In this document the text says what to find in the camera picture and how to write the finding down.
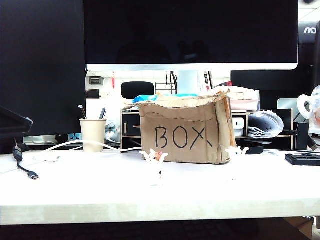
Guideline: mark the grey power strip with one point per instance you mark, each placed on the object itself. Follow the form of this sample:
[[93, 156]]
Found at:
[[45, 138]]

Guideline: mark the blue plastic bag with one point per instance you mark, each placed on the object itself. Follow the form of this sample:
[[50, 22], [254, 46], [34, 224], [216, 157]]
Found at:
[[143, 98]]

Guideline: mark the black round knob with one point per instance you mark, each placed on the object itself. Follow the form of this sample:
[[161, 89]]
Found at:
[[62, 138]]

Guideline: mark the small black box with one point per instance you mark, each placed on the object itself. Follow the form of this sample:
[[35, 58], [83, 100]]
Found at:
[[301, 136]]

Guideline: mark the large silver-bezel monitor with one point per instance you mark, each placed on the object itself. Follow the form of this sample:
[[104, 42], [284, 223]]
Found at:
[[190, 30]]

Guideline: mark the curled paper stack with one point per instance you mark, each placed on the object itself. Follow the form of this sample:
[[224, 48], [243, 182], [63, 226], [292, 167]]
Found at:
[[266, 123]]

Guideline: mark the white teapot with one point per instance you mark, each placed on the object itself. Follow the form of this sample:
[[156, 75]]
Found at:
[[315, 112]]

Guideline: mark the black flat tray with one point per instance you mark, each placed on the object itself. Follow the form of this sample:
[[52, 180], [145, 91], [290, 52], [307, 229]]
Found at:
[[303, 159]]

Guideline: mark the black angular plate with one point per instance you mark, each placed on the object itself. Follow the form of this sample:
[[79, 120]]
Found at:
[[12, 122]]

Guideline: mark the black monitor screen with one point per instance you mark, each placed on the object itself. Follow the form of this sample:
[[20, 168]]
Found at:
[[37, 62]]

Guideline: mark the beige paper cup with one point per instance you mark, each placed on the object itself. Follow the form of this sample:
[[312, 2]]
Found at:
[[93, 135]]

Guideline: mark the grey wall box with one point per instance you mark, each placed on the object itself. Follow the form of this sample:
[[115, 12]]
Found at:
[[96, 80]]

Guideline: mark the white charger block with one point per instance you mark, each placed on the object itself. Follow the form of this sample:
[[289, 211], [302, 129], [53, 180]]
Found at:
[[238, 123]]

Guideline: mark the white monitor stand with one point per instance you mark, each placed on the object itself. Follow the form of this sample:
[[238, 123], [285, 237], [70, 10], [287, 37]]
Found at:
[[187, 82]]

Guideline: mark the calico cat doll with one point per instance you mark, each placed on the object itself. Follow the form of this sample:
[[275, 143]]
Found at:
[[157, 157]]

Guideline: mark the black wooden desk organizer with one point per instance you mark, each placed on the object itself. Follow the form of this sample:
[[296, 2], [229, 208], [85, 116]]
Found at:
[[130, 127]]

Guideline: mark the black AOC monitor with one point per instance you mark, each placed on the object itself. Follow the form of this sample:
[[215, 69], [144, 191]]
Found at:
[[307, 50]]

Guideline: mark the pink and white paper pile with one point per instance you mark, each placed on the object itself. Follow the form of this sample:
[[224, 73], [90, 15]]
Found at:
[[245, 104]]

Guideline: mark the black round band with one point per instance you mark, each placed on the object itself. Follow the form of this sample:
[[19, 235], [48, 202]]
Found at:
[[256, 149]]

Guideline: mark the white cat doll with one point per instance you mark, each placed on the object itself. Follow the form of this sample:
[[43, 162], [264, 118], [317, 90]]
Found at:
[[235, 151]]

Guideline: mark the silver-tipped pen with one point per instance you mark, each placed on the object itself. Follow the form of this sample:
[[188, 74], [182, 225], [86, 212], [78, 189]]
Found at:
[[83, 112]]

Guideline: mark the cardboard box marked BOX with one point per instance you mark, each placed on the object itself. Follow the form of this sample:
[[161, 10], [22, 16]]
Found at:
[[190, 125]]

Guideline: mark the black chair headrest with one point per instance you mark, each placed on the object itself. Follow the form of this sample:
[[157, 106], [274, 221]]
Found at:
[[137, 89]]

